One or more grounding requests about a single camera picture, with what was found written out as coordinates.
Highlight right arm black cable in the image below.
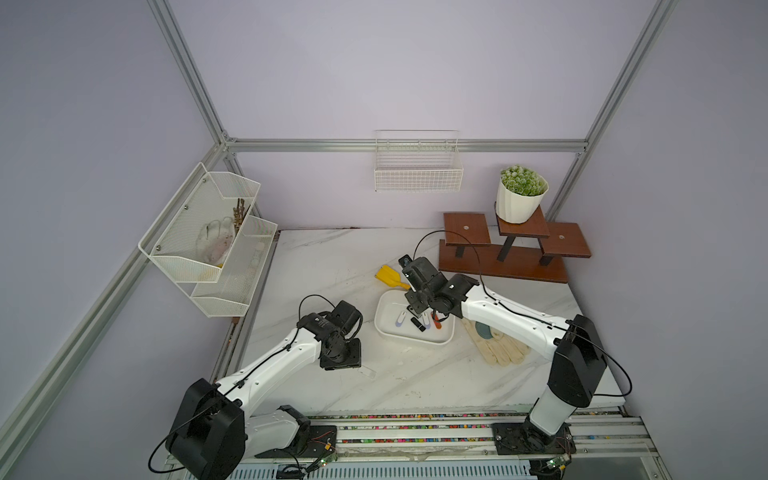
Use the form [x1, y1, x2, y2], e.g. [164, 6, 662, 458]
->
[412, 229, 634, 398]

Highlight yellow plastic toy shovel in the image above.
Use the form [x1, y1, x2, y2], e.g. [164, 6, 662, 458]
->
[375, 265, 411, 290]

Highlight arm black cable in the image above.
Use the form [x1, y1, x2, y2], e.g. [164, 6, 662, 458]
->
[412, 229, 634, 398]
[148, 293, 337, 475]

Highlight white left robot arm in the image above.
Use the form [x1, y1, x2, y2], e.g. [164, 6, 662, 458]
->
[161, 300, 363, 479]

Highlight brown dried twigs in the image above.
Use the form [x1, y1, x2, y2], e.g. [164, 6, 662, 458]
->
[233, 198, 250, 234]

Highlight white mesh two-tier shelf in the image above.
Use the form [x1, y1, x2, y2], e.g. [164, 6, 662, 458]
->
[138, 164, 278, 318]

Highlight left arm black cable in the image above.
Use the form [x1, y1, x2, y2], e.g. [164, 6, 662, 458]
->
[148, 293, 337, 475]

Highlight white plastic storage box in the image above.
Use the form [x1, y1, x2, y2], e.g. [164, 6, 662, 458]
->
[374, 290, 456, 346]

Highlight clear glass in shelf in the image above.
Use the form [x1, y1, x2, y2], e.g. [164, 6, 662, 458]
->
[195, 217, 236, 267]

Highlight beige work glove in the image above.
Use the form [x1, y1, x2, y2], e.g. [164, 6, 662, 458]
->
[461, 319, 531, 367]

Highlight white wire wall basket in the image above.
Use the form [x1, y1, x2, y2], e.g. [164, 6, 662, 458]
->
[374, 129, 464, 193]

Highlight black usb drive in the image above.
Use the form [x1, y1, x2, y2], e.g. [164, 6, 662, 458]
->
[411, 317, 426, 332]

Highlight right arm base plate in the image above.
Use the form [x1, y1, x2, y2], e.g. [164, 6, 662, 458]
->
[491, 420, 576, 455]

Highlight brown wooden tiered stand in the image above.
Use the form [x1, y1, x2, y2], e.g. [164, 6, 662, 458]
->
[439, 208, 592, 283]

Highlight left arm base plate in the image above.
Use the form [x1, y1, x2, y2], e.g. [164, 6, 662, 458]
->
[256, 425, 338, 459]

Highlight white pot green plant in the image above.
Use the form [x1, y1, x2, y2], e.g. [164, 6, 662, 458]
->
[495, 165, 549, 224]

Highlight white blue usb drive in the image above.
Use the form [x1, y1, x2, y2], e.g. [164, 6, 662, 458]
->
[395, 312, 408, 328]

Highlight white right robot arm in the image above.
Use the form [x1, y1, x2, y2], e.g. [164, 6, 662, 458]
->
[398, 255, 608, 439]

